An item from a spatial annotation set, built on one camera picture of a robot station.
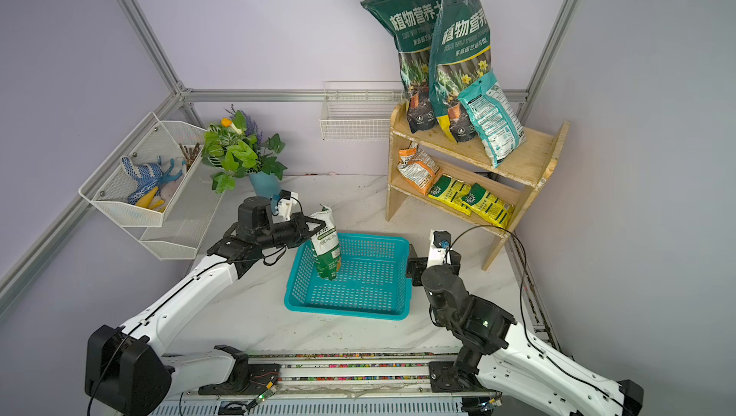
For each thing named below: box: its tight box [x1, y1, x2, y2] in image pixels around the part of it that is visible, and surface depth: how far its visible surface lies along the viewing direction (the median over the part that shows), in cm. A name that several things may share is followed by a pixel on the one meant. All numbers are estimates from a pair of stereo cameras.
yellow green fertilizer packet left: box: [427, 174, 473, 216], surface depth 87 cm
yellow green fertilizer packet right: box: [461, 183, 516, 230], surface depth 82 cm
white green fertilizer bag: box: [309, 204, 342, 281], surface depth 79 cm
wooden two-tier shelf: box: [385, 101, 571, 272], surface depth 82 cm
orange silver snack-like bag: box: [396, 141, 443, 196], surface depth 88 cm
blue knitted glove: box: [120, 156, 164, 206], surface depth 73 cm
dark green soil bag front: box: [429, 0, 492, 143], surface depth 63 cm
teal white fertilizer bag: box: [458, 69, 528, 168], surface depth 64 cm
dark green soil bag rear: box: [360, 0, 441, 134], surface depth 65 cm
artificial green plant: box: [201, 103, 288, 195], surface depth 85 cm
